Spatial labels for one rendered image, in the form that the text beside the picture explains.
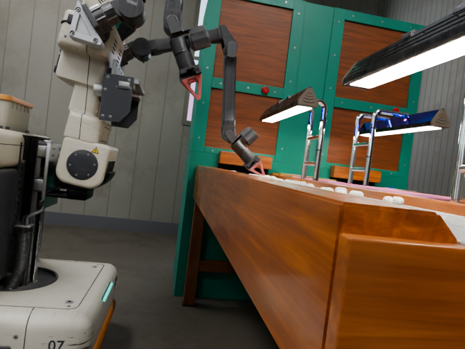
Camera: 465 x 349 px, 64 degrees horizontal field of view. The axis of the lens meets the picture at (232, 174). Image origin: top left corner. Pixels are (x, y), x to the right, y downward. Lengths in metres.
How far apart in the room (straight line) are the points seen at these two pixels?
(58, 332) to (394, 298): 1.09
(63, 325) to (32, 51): 3.28
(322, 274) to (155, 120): 3.62
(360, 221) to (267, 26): 2.04
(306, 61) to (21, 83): 2.83
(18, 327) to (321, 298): 1.08
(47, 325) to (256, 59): 1.67
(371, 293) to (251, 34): 2.04
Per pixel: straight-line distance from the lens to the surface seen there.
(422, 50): 0.82
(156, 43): 1.71
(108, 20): 1.30
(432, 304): 0.37
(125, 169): 3.91
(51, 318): 1.31
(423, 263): 0.35
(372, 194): 1.12
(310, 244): 0.39
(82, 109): 1.43
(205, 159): 2.11
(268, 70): 2.25
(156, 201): 3.91
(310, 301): 0.38
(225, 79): 1.70
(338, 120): 2.35
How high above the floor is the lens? 0.78
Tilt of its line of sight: 1 degrees down
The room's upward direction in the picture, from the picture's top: 7 degrees clockwise
